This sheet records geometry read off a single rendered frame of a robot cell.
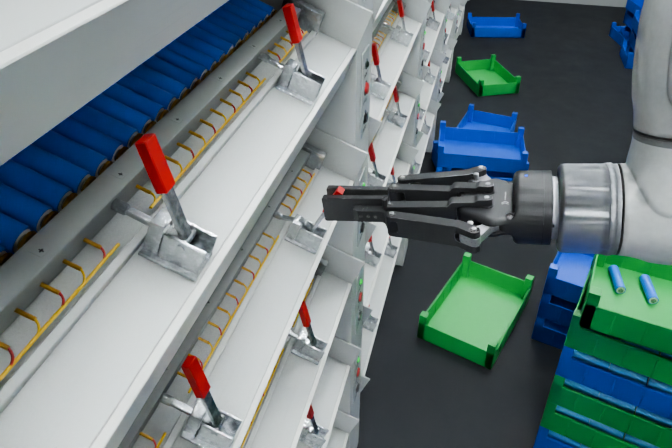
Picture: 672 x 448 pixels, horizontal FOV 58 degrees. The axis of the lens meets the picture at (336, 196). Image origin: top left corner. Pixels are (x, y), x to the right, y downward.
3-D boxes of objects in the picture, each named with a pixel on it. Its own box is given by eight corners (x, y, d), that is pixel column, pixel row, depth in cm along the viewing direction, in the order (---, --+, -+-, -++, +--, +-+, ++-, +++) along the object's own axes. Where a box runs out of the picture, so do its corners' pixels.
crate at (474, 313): (462, 272, 180) (465, 251, 175) (530, 298, 170) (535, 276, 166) (416, 337, 158) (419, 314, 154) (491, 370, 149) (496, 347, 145)
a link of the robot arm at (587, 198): (605, 220, 66) (547, 219, 67) (614, 145, 61) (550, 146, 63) (615, 275, 58) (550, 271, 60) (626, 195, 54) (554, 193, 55)
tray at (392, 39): (413, 40, 144) (440, -14, 136) (357, 170, 95) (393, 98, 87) (335, 2, 144) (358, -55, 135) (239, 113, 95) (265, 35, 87)
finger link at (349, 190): (387, 190, 66) (388, 186, 66) (325, 188, 68) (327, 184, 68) (390, 213, 67) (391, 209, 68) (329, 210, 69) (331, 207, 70)
